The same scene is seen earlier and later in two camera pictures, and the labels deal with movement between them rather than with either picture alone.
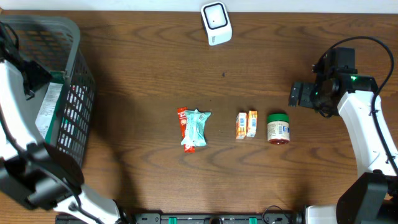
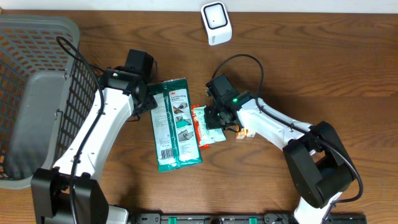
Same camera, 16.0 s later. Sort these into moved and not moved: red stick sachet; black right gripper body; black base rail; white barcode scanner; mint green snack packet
Moved: mint green snack packet; black right gripper body; red stick sachet
Not moved: black base rail; white barcode scanner
